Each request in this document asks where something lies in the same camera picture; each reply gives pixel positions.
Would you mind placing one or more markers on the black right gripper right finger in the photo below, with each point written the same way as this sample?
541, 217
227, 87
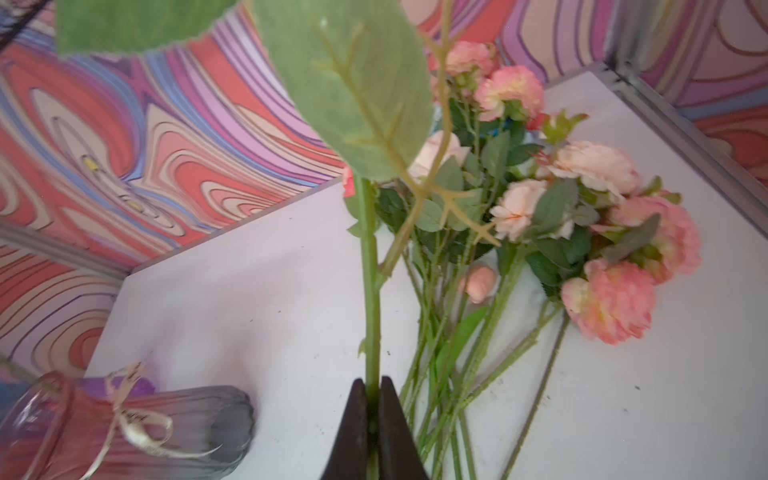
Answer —
398, 456

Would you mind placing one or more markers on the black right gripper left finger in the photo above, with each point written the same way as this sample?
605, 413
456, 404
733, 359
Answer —
349, 455

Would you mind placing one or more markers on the pink grey glass vase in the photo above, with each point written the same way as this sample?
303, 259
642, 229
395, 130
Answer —
55, 430

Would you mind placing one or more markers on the purple glass vase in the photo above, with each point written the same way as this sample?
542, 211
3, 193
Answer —
96, 387

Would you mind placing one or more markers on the artificial flower bunch on table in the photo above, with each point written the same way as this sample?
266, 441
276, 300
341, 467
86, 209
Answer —
534, 207

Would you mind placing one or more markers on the large pink peony flower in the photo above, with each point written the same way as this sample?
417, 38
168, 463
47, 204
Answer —
610, 302

